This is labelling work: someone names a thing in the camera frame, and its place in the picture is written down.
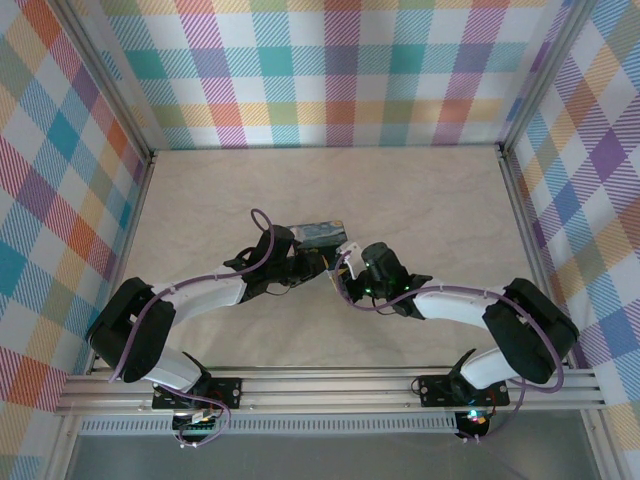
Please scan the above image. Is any starry night print box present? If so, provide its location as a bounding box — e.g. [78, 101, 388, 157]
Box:
[287, 218, 349, 254]

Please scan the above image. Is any right controller board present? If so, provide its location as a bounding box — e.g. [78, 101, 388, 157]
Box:
[458, 408, 492, 437]

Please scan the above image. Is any controller board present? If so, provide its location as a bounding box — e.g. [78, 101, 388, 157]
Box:
[172, 409, 221, 435]
[458, 408, 492, 437]

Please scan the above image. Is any left controller board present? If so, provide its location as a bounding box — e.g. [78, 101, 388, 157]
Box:
[172, 409, 221, 435]

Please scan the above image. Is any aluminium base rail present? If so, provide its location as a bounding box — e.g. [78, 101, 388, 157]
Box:
[53, 366, 609, 417]

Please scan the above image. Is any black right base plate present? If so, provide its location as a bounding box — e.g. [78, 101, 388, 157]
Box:
[417, 373, 511, 409]

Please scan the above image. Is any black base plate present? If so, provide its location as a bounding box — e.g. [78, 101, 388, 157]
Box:
[151, 377, 244, 412]
[417, 373, 511, 409]

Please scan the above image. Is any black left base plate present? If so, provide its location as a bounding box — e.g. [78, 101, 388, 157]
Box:
[151, 377, 244, 412]

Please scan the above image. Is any grey slotted cable duct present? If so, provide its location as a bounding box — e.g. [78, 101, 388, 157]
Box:
[78, 417, 461, 437]

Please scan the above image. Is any aluminium side rail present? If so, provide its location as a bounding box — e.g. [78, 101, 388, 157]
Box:
[87, 149, 157, 376]
[497, 144, 571, 369]

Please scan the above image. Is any aluminium frame post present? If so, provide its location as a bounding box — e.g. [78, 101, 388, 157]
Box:
[58, 0, 157, 160]
[499, 0, 601, 151]

